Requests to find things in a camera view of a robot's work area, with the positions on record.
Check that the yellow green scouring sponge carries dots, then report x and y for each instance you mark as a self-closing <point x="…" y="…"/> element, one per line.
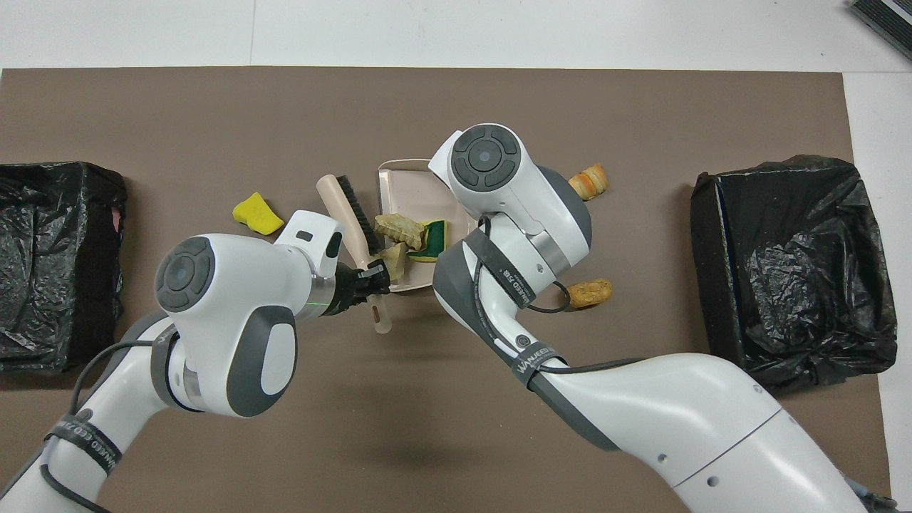
<point x="431" y="239"/>

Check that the pale beige sponge chunk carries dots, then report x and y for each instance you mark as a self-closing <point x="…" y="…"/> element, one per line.
<point x="394" y="260"/>

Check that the black bag lined bin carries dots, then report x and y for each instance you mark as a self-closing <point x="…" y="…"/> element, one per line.
<point x="64" y="285"/>
<point x="798" y="285"/>

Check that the beige plastic dustpan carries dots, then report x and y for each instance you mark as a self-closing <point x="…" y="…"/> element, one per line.
<point x="406" y="192"/>

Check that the brown paper table mat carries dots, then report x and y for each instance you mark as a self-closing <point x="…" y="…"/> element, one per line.
<point x="214" y="107"/>

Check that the dark ribbed panel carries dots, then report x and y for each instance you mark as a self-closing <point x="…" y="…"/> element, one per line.
<point x="883" y="21"/>

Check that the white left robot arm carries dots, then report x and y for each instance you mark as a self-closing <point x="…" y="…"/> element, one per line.
<point x="214" y="320"/>

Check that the beige hand brush black bristles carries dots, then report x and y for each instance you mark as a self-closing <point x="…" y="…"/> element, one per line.
<point x="338" y="210"/>

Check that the thick beige sponge chunk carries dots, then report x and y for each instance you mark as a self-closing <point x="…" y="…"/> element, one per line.
<point x="399" y="229"/>

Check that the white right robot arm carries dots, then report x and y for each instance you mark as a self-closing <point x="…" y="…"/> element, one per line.
<point x="641" y="406"/>

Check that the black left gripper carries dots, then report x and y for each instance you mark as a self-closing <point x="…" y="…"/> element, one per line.
<point x="349" y="288"/>

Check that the curved yellow sponge piece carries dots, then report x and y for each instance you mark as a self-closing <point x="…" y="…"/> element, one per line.
<point x="258" y="214"/>

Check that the brown bread roll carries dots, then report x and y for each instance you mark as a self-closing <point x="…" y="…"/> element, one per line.
<point x="591" y="293"/>

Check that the striped croissant bread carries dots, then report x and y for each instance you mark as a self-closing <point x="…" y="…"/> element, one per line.
<point x="590" y="182"/>

